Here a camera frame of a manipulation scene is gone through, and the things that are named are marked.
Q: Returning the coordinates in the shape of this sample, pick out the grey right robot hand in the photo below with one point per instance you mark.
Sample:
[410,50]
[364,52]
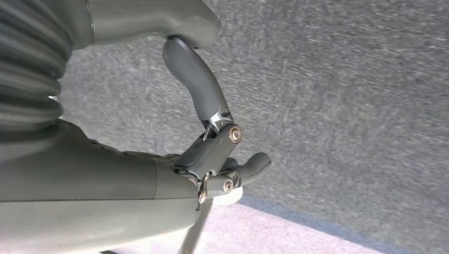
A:
[87,182]

